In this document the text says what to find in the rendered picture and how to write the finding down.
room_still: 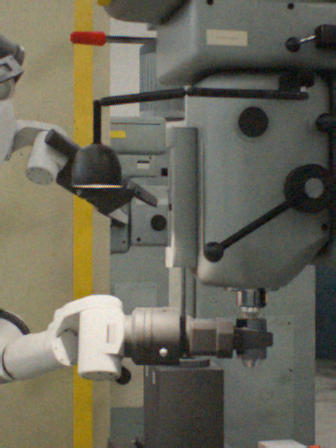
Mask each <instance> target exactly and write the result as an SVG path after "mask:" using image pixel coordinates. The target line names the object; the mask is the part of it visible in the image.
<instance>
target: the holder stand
mask: <svg viewBox="0 0 336 448"><path fill-rule="evenodd" d="M144 448H224V370H223V368H221V367H220V366H218V365H217V364H215V363H214V362H212V361H211V360H210V357H207V356H192V357H191V358H186V353H185V355H183V357H180V365H179V366H166V370H162V369H161V366H155V365H144Z"/></svg>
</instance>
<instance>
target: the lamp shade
mask: <svg viewBox="0 0 336 448"><path fill-rule="evenodd" d="M72 186H77V187H119V186H122V166H121V163H120V160H119V157H118V154H117V152H116V151H115V150H114V149H112V148H111V147H110V146H108V145H104V144H103V143H91V144H90V145H86V146H85V147H83V148H82V149H81V150H79V151H78V152H77V155H76V158H75V161H74V164H73V167H72Z"/></svg>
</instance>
